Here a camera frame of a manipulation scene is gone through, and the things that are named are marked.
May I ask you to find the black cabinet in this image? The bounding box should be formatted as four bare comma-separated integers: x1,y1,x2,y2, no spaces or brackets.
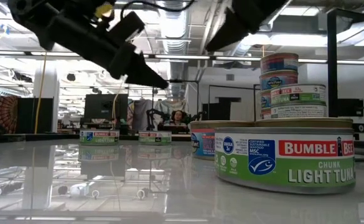
202,96,242,122

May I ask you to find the black monitor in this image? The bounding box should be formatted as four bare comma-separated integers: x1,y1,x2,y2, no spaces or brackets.
84,93,129,125

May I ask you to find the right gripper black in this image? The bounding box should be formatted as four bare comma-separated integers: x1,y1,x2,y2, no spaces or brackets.
205,0,290,52

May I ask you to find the grey hanging cloth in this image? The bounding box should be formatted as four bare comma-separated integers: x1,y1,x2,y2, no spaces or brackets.
131,98,154,131

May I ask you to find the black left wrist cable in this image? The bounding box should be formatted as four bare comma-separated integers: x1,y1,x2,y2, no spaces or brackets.
120,0,197,14

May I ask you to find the black rack frame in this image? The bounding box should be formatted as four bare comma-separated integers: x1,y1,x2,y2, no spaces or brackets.
151,79,200,126

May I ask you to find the patterned tapestry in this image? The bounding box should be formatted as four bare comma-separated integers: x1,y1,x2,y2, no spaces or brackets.
0,95,20,134

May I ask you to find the person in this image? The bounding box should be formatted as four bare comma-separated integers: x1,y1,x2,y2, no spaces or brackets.
168,109,189,127

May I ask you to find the Bumble Bee tuna can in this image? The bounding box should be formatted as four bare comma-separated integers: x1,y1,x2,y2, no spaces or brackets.
269,83,328,107
78,129,121,146
270,104,328,119
138,130,173,146
214,126,357,195

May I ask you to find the black equipment box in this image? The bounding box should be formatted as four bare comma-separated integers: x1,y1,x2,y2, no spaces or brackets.
337,98,364,118

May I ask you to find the long ceiling light strip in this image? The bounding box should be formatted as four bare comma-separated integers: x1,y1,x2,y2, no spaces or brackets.
0,50,364,65

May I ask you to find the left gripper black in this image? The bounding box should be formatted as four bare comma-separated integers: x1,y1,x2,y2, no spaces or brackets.
8,0,170,90

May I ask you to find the black door frame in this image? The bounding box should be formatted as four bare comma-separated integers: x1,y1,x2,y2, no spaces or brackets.
207,84,261,122

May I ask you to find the black panel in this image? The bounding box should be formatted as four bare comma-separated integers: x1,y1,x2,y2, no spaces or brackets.
16,98,54,134

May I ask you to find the white hanging cloth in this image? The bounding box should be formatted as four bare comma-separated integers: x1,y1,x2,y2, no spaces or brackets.
152,99,189,125

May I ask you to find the thin tan hanging cable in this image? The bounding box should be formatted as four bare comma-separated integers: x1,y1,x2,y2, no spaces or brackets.
111,74,126,128

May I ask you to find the silver ventilation duct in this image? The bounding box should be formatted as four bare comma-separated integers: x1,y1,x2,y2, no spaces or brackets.
155,0,190,97

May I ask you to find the white pillar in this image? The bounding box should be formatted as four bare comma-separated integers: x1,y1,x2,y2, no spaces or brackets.
33,68,60,134

